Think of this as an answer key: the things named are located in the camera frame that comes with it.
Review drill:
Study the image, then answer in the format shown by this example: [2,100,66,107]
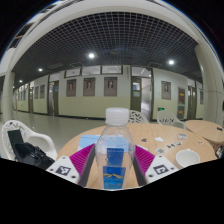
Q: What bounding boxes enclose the clear blue-labelled water bottle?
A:
[94,107,137,191]

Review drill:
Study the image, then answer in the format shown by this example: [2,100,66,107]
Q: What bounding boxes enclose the white perforated plastic chair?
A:
[156,109,187,131]
[127,109,150,125]

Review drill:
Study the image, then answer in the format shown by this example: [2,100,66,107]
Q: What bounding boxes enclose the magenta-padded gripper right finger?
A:
[132,144,180,187]

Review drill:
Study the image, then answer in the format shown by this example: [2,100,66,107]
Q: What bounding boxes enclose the black bag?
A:
[6,128,56,171]

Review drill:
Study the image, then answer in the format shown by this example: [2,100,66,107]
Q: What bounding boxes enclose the round ceiling lights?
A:
[17,51,177,84]

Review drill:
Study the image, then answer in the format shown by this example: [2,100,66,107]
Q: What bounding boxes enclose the dark framed open door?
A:
[129,75,155,122]

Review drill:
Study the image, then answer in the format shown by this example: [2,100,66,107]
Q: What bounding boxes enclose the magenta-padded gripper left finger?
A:
[45,143,98,188]

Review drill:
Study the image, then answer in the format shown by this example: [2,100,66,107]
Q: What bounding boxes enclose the white ceramic cup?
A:
[174,148,202,170]

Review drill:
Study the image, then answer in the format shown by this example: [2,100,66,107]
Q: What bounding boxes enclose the round wooden side table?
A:
[183,119,224,153]

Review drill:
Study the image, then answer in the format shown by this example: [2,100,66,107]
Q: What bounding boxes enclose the white plastic chair holding bag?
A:
[0,119,59,162]

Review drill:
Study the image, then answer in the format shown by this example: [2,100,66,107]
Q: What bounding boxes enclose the framed wall portraits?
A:
[16,76,205,112]

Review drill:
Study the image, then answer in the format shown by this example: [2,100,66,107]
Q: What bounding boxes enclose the light blue paper booklet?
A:
[77,134,101,152]

